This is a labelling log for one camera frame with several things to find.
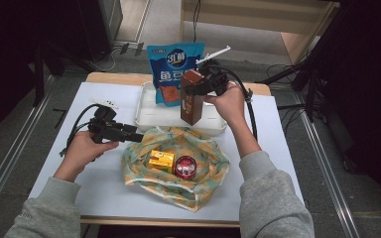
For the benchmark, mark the person's left hand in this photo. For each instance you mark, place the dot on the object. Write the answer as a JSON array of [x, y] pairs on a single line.
[[82, 152]]

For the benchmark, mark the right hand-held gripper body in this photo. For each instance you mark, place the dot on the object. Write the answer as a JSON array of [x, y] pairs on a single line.
[[218, 82]]

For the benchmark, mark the metal floor rail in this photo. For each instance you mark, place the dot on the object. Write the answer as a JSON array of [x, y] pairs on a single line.
[[13, 148], [330, 178]]

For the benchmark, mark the black metal stand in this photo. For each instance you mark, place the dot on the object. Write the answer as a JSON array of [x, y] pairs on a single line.
[[39, 76], [311, 89]]

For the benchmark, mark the green orange print fabric bag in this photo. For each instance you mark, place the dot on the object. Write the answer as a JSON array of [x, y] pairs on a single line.
[[178, 195]]

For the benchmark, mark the red round can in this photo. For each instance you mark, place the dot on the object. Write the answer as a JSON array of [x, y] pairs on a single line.
[[186, 168]]

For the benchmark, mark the yellow drink carton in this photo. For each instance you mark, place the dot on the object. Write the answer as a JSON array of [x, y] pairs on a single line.
[[161, 161]]

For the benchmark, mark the white table mat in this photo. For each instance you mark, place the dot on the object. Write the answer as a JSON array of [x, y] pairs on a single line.
[[105, 195]]

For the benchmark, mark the white plastic tray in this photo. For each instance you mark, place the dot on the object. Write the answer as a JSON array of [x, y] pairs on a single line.
[[155, 117]]

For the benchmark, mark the brown drink carton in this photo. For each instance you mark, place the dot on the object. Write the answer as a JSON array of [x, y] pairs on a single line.
[[191, 105]]

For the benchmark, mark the wooden table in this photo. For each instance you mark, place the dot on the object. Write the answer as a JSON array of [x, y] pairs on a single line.
[[112, 77]]

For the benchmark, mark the dark cabinet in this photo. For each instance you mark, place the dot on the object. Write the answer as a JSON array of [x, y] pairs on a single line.
[[102, 26]]

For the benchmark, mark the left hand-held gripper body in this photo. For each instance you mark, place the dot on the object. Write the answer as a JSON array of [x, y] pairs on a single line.
[[102, 127]]

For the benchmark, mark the blue snack pouch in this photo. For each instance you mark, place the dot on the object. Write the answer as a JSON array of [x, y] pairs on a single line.
[[168, 66]]

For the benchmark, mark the light wooden desk frame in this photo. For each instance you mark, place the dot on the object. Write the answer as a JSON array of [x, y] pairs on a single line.
[[244, 16]]

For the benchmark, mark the person's right hand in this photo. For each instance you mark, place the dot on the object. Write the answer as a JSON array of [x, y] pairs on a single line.
[[231, 105]]

